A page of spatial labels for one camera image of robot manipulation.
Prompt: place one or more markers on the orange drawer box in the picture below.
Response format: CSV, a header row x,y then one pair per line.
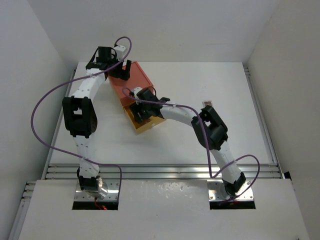
x,y
138,78

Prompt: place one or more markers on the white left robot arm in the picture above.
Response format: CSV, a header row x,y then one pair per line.
x,y
80,118

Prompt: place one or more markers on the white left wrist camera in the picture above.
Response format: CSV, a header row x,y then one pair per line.
x,y
120,51

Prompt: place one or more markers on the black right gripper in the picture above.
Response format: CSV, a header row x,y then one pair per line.
x,y
136,108

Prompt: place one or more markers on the aluminium rail frame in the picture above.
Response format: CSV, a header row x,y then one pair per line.
x,y
181,171

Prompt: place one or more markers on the metal base plate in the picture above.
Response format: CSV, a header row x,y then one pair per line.
x,y
218,192
107,192

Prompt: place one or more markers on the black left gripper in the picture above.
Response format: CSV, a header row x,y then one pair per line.
x,y
121,73

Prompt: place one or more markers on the yellow drawer with white knob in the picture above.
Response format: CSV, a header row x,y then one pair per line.
x,y
139,128

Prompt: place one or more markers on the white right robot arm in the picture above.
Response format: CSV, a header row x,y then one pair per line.
x,y
210,131

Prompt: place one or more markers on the long brown eyeshadow palette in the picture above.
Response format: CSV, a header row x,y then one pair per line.
x,y
207,103

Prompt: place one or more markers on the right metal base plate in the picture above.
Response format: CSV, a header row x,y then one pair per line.
x,y
218,192

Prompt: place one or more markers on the orange drawer with white knob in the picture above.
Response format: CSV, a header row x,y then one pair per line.
x,y
127,96

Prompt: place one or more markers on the small colourful eyeshadow palette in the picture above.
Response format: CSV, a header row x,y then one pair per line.
x,y
142,119

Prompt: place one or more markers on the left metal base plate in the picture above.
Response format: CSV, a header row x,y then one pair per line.
x,y
107,192

